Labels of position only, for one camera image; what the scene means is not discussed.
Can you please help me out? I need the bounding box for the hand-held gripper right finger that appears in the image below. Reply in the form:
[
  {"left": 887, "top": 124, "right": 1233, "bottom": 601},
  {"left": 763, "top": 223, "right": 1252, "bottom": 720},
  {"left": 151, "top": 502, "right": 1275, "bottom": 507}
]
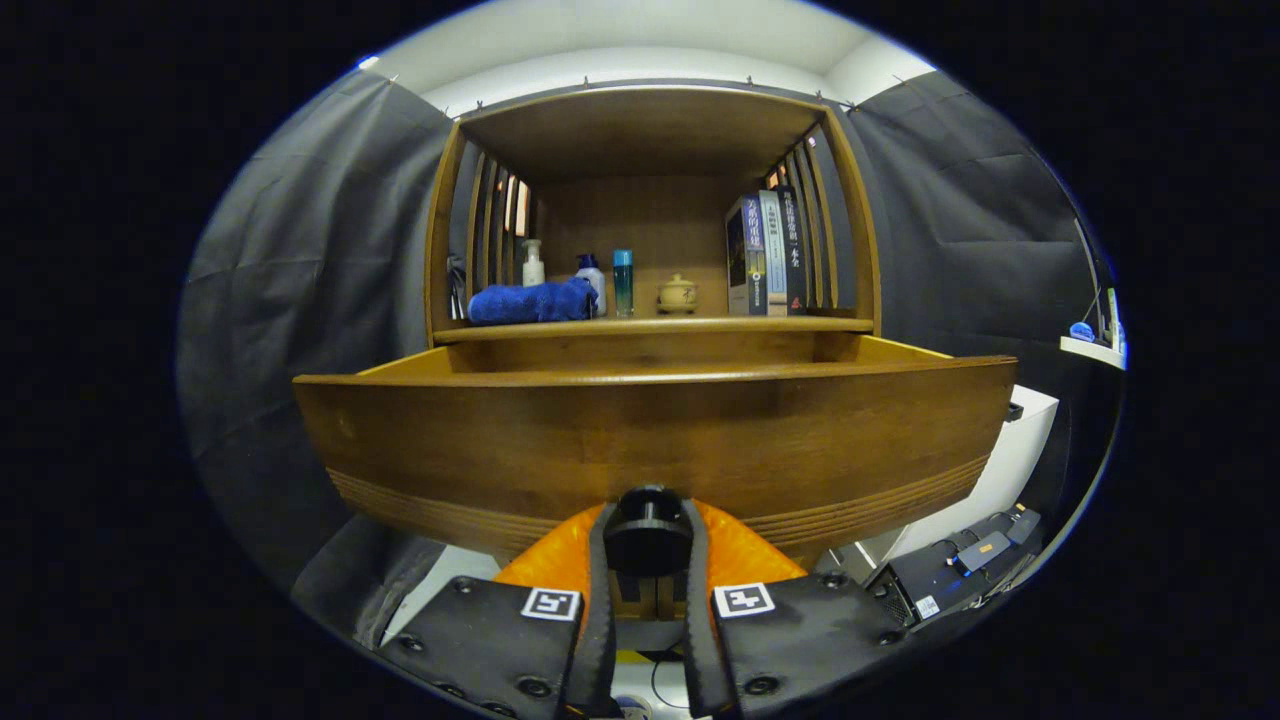
[{"left": 680, "top": 498, "right": 906, "bottom": 720}]

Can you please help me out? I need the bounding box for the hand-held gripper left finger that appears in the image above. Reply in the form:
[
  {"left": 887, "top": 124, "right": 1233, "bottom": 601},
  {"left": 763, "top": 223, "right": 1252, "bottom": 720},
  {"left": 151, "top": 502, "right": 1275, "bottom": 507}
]
[{"left": 380, "top": 500, "right": 621, "bottom": 720}]

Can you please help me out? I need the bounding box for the black drawer knob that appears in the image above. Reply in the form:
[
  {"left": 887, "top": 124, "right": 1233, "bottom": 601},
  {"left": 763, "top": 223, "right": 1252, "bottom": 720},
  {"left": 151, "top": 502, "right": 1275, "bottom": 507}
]
[{"left": 603, "top": 485, "right": 694, "bottom": 576}]

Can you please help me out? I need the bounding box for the brown wooden drawer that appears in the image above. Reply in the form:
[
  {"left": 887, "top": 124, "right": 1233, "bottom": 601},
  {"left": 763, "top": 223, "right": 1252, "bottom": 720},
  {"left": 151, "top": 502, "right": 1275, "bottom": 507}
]
[{"left": 292, "top": 335, "right": 1019, "bottom": 571}]

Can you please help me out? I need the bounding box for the wooden countertop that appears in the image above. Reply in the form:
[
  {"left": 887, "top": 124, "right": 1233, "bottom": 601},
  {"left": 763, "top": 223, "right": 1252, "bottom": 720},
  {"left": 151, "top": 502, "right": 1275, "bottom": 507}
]
[{"left": 433, "top": 305, "right": 874, "bottom": 344}]

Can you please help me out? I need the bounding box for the white box cabinet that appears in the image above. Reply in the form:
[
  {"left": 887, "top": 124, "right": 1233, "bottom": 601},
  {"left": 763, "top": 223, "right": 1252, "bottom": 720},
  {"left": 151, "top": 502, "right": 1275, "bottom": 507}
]
[{"left": 880, "top": 385, "right": 1059, "bottom": 561}]

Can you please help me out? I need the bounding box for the brown wooden cabinet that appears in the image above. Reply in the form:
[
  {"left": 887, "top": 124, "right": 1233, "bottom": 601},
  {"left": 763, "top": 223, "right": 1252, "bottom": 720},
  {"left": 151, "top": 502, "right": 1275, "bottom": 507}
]
[{"left": 424, "top": 85, "right": 883, "bottom": 349}]

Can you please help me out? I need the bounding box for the black electronics box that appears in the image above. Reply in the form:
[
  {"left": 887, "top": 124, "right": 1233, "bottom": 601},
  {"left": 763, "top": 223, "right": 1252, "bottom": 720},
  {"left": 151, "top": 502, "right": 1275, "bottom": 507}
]
[{"left": 868, "top": 505, "right": 1043, "bottom": 629}]

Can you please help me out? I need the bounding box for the blue folded towel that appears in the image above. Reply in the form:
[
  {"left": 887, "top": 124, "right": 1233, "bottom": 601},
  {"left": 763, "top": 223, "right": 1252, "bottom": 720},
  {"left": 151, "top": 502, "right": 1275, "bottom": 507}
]
[{"left": 467, "top": 278, "right": 599, "bottom": 326}]

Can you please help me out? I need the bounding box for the white bottle with blue cap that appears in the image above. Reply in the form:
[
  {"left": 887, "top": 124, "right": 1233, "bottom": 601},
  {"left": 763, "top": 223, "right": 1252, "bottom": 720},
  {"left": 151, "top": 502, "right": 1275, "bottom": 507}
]
[{"left": 575, "top": 254, "right": 608, "bottom": 318}]

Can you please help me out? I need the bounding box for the book with blue spine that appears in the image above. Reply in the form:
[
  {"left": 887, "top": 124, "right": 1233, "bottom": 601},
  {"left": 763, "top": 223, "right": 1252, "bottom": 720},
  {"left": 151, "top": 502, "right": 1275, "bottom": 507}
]
[{"left": 725, "top": 195, "right": 768, "bottom": 317}]

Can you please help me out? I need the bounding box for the book with pale grey spine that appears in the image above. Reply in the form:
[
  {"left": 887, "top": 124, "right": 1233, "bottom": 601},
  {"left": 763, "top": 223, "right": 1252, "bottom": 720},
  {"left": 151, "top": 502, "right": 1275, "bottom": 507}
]
[{"left": 758, "top": 190, "right": 789, "bottom": 317}]

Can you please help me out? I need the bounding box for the book with black spine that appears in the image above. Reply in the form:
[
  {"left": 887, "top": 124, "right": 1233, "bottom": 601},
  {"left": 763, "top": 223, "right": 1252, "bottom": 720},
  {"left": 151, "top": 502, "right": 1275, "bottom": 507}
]
[{"left": 778, "top": 184, "right": 809, "bottom": 315}]

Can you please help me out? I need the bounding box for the white wall shelf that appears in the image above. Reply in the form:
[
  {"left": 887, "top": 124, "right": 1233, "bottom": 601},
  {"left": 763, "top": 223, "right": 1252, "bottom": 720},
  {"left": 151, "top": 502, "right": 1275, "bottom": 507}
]
[{"left": 1060, "top": 335, "right": 1126, "bottom": 371}]

